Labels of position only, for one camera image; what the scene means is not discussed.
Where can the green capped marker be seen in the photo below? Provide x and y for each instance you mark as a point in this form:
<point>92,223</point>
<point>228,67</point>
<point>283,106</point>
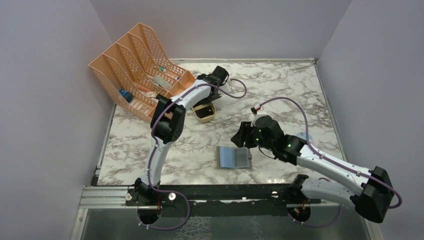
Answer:
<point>164,70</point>

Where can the stack of credit cards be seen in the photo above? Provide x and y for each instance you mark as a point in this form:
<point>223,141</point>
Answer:
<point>204,111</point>

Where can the white tube in organizer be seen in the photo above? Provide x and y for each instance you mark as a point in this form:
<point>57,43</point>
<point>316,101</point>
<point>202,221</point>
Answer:
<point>159,81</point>

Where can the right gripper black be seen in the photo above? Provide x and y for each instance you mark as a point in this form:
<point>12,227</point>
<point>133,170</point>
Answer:
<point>243,135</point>

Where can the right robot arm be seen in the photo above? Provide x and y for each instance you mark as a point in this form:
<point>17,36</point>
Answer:
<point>368,191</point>

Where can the blue item in organizer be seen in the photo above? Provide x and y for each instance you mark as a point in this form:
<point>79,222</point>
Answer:
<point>128,96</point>

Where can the beige oval tray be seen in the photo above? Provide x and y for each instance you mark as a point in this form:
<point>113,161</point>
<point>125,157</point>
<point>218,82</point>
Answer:
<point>208,119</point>

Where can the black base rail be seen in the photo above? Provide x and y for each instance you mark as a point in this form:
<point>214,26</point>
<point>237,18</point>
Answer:
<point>222,200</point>

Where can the orange plastic file organizer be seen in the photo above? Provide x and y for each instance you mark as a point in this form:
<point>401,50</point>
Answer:
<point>126,65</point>

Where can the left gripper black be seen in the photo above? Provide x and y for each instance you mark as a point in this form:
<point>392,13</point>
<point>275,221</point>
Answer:
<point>217,95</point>

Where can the grey leather card holder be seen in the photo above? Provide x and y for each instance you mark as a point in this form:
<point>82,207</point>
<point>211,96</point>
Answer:
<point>225,158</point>

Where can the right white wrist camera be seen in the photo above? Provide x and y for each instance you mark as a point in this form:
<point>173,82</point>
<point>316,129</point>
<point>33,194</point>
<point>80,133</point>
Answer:
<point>257,112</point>

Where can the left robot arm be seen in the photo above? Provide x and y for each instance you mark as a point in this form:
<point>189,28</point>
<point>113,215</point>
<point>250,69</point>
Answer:
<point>167,126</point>

